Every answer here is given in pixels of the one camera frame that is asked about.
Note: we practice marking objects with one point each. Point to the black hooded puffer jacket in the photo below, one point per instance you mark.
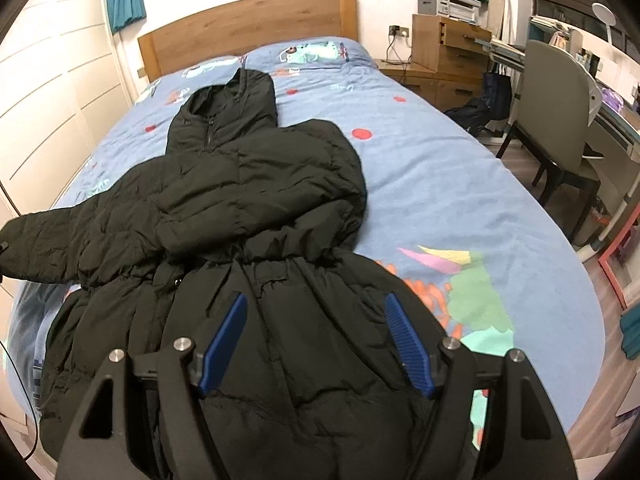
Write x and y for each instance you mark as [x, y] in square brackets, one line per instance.
[260, 185]

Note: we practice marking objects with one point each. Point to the wooden headboard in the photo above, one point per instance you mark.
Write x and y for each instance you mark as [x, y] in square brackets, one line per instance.
[250, 25]

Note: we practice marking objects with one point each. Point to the black backpack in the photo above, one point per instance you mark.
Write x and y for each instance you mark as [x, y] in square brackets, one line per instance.
[470, 115]

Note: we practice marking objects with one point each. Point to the wooden nightstand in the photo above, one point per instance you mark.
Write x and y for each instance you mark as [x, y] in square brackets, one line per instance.
[450, 92]

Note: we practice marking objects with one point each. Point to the white desk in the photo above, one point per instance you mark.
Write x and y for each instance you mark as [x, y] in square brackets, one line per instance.
[617, 135]

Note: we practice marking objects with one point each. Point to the wooden drawer cabinet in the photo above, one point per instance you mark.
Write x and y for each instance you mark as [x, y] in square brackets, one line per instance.
[435, 42]

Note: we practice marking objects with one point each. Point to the wall socket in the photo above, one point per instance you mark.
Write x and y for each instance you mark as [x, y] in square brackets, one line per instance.
[399, 31]

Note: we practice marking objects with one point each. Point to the white desk lamp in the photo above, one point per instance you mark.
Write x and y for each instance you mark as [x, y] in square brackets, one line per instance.
[602, 12]

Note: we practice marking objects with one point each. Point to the bed with blue sheet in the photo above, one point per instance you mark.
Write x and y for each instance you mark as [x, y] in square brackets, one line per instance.
[440, 185]

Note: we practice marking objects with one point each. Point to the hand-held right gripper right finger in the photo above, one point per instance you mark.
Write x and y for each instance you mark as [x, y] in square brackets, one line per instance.
[407, 340]

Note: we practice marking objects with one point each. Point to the white wardrobe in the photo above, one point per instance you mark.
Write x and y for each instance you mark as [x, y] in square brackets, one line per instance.
[55, 85]

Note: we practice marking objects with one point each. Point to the teal cloth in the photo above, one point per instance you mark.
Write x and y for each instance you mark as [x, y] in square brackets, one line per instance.
[631, 330]

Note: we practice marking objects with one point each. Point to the grey printer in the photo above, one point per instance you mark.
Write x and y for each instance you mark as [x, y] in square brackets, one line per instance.
[442, 4]

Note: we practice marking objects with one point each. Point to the beige chair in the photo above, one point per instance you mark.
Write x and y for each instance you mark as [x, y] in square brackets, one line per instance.
[555, 105]

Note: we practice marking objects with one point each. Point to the red stool frame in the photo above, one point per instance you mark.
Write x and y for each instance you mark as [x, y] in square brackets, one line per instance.
[612, 265]

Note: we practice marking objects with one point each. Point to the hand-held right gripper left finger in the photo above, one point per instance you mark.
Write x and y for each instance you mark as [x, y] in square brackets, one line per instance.
[227, 330]

